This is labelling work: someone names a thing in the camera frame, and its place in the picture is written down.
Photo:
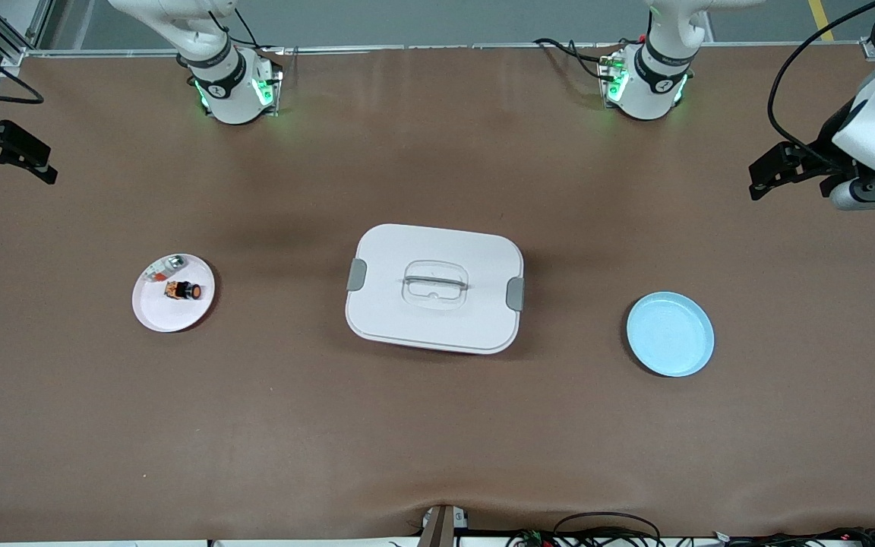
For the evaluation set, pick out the orange push button switch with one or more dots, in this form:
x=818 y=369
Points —
x=183 y=290

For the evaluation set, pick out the grey box latch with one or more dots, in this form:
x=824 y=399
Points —
x=356 y=274
x=515 y=294

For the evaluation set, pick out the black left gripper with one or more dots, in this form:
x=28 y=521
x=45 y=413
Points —
x=819 y=154

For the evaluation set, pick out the clear small switch component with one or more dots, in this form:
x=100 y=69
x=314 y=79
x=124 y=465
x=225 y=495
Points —
x=166 y=267

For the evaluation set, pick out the white lidded storage box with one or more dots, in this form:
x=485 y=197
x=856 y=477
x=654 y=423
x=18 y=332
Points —
x=434 y=327

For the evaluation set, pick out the light blue round plate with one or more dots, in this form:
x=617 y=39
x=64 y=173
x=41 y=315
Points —
x=669 y=334

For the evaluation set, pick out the pink round plate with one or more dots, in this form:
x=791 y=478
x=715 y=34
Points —
x=172 y=315

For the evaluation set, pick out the camera mount post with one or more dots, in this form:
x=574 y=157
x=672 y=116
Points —
x=441 y=526

